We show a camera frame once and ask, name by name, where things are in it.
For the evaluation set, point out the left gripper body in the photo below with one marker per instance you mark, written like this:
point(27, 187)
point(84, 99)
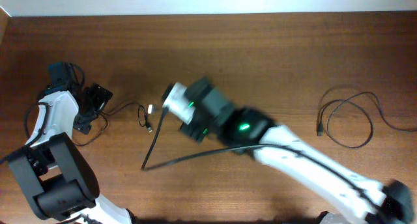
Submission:
point(96, 99)

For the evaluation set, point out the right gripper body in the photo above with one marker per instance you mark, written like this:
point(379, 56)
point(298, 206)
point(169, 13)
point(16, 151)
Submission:
point(197, 131)

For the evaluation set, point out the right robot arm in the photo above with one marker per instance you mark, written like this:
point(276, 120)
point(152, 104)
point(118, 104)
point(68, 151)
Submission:
point(357, 199)

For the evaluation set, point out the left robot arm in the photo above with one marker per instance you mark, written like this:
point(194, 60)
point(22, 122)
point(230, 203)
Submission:
point(54, 177)

